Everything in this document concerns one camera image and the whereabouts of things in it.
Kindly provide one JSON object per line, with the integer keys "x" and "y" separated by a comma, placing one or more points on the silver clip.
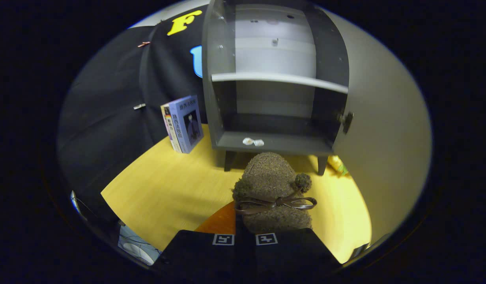
{"x": 139, "y": 106}

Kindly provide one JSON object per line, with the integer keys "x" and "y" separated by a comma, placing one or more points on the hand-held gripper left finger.
{"x": 195, "y": 252}

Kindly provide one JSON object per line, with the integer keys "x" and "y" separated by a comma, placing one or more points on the beige shoe cabinet door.
{"x": 385, "y": 138}

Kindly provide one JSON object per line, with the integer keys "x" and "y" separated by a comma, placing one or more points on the brown fuzzy shoe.
{"x": 268, "y": 177}

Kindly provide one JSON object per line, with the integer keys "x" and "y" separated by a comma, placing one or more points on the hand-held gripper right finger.
{"x": 290, "y": 252}

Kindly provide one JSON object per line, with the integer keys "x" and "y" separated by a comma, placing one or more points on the dark grey shoe cabinet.
{"x": 298, "y": 144}

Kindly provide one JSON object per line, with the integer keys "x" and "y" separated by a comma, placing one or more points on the pale grey object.
{"x": 136, "y": 244}

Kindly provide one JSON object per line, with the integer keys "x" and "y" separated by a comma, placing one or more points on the yellow plush toy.
{"x": 333, "y": 160}

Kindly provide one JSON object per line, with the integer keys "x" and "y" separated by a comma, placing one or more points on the small white packet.
{"x": 253, "y": 141}

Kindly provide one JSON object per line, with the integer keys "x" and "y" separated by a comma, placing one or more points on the pink clip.
{"x": 143, "y": 44}

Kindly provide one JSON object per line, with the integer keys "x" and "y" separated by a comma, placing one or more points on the blue cover book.
{"x": 189, "y": 124}

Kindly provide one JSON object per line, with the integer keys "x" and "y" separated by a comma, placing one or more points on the black backdrop cloth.
{"x": 109, "y": 98}

